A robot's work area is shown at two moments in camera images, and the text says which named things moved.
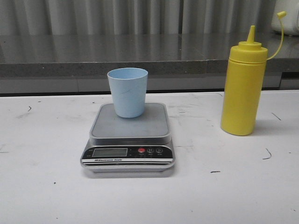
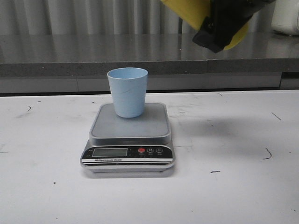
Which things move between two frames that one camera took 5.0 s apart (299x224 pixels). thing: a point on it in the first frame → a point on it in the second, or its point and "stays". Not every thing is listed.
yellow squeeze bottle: [246, 67] → [194, 11]
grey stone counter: [175, 63] stays
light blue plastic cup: [128, 86] stays
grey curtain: [40, 17] stays
